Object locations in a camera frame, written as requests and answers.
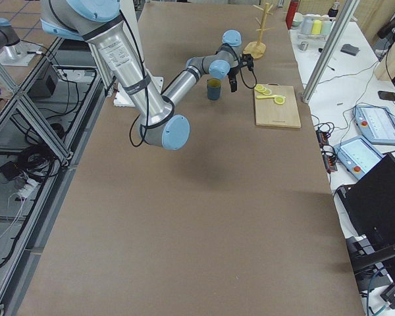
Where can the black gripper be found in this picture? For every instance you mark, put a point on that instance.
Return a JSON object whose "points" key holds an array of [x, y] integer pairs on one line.
{"points": [[232, 75]]}

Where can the teal cup yellow inside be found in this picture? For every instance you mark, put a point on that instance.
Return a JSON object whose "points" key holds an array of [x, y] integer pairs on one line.
{"points": [[213, 89]]}

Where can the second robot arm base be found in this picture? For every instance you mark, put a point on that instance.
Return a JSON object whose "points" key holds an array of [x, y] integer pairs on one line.
{"points": [[13, 51]]}

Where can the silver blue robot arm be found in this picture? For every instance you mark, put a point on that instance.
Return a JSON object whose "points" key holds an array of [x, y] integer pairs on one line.
{"points": [[101, 24]]}

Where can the wooden cup storage rack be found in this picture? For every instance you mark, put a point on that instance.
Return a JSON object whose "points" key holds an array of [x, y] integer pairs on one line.
{"points": [[257, 48]]}

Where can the yellow cup on tray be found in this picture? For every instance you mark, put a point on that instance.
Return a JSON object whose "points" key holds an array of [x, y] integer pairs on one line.
{"points": [[316, 27]]}

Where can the lemon slice front left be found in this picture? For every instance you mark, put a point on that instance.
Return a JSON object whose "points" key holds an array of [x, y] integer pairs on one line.
{"points": [[257, 87]]}

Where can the yellow plastic knife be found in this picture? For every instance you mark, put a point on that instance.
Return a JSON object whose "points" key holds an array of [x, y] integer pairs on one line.
{"points": [[264, 96]]}

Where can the lemon slice middle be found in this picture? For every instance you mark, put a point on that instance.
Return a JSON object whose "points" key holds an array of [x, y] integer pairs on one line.
{"points": [[264, 89]]}

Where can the lemon slice by knife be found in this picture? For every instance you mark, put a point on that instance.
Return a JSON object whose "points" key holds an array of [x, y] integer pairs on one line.
{"points": [[279, 99]]}

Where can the wooden cutting board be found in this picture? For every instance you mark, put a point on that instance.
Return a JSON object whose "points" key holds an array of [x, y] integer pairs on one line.
{"points": [[268, 113]]}

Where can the red bottle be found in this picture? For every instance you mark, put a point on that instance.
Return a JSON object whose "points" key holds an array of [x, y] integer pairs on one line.
{"points": [[292, 8]]}

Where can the black power strip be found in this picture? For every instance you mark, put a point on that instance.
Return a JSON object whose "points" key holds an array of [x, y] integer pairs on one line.
{"points": [[327, 151]]}

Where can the brown table mat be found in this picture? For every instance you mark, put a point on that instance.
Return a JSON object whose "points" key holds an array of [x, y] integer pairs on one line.
{"points": [[240, 221]]}

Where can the teach pendant lower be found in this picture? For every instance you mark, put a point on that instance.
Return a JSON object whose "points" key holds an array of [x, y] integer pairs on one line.
{"points": [[358, 156]]}

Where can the teach pendant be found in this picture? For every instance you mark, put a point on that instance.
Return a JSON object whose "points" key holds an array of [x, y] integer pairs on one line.
{"points": [[358, 156], [376, 124]]}

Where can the teach pendant upper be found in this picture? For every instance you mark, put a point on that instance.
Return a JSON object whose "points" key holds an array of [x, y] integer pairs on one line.
{"points": [[376, 124]]}

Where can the black smartphone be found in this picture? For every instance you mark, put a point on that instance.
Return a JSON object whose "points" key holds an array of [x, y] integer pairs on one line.
{"points": [[385, 95]]}

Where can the black computer monitor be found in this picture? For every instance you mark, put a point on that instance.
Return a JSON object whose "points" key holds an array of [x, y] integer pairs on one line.
{"points": [[370, 204]]}

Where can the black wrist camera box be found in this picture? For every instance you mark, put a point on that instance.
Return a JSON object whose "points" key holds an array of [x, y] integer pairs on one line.
{"points": [[247, 60]]}

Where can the metal frame post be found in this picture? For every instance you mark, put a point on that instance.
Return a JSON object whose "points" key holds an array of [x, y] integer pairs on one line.
{"points": [[336, 33]]}

